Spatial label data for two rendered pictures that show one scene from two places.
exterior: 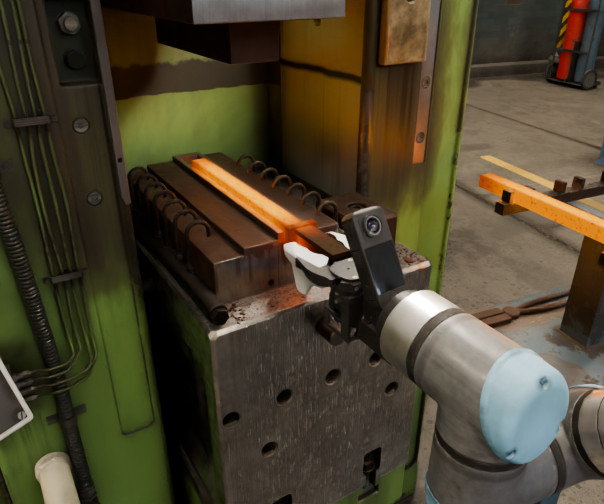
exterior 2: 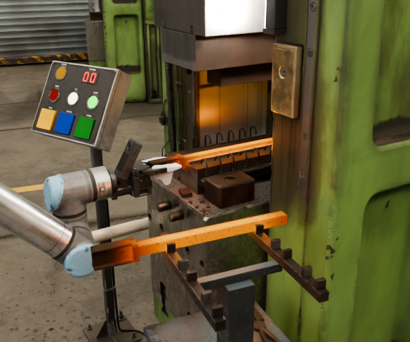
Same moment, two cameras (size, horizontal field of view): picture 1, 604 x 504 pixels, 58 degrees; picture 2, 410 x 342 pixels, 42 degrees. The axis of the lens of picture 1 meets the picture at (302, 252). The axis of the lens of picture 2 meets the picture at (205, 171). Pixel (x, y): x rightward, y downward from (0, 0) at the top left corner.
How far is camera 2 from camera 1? 1.68 m
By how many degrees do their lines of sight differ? 82
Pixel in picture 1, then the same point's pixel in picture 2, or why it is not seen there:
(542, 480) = not seen: hidden behind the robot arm
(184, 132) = not seen: hidden behind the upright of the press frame
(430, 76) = (307, 133)
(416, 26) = (285, 93)
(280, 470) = (161, 266)
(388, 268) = (122, 163)
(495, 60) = not seen: outside the picture
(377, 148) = (276, 163)
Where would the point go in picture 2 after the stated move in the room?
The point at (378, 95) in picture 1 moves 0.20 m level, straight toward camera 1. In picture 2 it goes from (276, 129) to (201, 126)
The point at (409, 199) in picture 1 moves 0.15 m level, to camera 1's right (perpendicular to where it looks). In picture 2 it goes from (295, 215) to (304, 243)
